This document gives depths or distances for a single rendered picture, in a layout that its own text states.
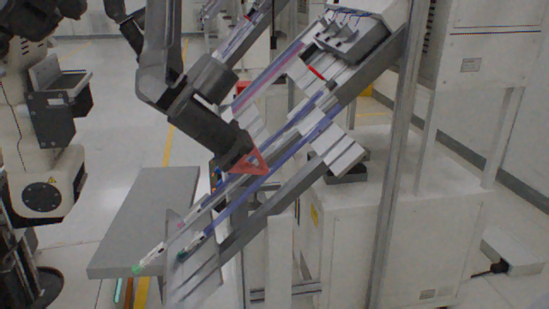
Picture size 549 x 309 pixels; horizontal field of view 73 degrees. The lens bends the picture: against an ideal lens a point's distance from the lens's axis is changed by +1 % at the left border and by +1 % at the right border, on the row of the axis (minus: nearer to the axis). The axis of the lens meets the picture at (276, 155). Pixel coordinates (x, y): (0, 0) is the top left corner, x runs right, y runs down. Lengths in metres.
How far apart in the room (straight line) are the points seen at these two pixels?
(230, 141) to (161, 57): 0.18
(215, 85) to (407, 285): 1.25
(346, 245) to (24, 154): 1.05
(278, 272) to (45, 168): 0.73
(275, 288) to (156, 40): 0.66
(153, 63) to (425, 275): 1.33
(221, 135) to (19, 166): 0.78
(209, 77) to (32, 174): 0.80
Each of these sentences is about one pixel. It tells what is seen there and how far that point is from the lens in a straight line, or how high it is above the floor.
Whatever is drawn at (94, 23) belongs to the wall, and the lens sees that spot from 10.13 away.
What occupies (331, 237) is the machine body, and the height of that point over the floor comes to 0.50.
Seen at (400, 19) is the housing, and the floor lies 1.21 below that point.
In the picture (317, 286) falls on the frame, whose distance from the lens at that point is 1.41.
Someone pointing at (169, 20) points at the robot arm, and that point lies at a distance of 0.70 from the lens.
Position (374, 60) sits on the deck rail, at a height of 1.10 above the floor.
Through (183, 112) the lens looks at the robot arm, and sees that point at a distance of 0.59.
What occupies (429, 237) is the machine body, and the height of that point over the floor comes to 0.44.
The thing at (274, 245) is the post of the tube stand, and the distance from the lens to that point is 0.91.
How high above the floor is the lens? 1.31
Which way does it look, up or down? 26 degrees down
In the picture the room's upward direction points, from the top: straight up
